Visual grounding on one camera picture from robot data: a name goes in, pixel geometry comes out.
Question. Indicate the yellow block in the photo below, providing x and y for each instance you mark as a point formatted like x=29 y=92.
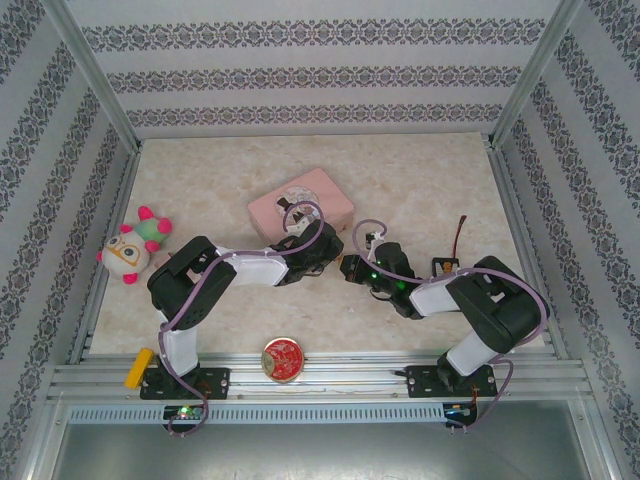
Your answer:
x=139 y=367

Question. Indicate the aluminium frame post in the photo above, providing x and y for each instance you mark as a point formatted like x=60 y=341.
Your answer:
x=537 y=70
x=90 y=70

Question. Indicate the white pink green plush toy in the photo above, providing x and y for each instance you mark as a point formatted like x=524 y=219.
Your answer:
x=125 y=250

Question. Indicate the circuit board with green light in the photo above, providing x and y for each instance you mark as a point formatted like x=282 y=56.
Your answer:
x=184 y=412

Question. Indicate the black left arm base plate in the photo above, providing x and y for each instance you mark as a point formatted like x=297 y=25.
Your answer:
x=215 y=382

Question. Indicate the grey metal sheet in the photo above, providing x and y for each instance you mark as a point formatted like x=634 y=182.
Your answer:
x=325 y=450

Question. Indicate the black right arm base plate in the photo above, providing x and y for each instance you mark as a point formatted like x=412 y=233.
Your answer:
x=422 y=380

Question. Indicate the aluminium mounting rail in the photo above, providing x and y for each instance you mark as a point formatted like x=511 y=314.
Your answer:
x=350 y=372

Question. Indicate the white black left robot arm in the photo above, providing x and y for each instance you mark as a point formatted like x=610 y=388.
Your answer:
x=180 y=290

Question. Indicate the small wooden block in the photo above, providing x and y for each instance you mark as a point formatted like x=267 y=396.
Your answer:
x=167 y=259

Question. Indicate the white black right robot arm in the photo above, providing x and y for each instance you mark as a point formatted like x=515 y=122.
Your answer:
x=495 y=305

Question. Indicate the round red gold tin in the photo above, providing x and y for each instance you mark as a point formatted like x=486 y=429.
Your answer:
x=282 y=360

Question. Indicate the pink cartoon couple tin box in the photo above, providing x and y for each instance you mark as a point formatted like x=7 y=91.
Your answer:
x=325 y=195

